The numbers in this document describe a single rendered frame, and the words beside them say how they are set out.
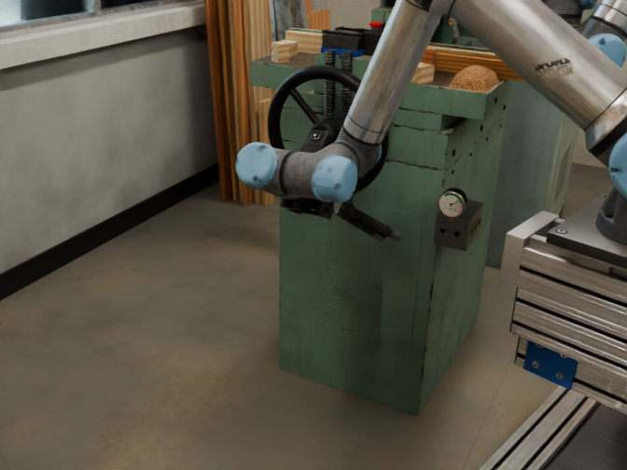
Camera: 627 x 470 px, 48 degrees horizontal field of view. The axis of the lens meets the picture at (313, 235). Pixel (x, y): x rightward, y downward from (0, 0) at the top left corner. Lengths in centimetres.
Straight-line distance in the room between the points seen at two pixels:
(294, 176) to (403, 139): 55
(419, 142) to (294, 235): 45
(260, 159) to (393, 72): 26
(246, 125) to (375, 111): 196
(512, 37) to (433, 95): 67
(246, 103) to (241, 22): 34
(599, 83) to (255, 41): 226
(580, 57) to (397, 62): 32
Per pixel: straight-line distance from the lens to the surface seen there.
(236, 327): 232
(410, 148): 165
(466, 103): 158
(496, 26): 95
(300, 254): 188
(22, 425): 205
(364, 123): 120
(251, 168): 116
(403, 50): 115
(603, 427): 175
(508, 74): 171
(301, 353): 205
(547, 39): 95
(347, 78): 146
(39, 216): 268
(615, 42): 134
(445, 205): 159
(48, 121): 264
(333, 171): 112
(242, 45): 305
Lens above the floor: 126
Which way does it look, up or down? 25 degrees down
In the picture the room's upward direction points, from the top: 1 degrees clockwise
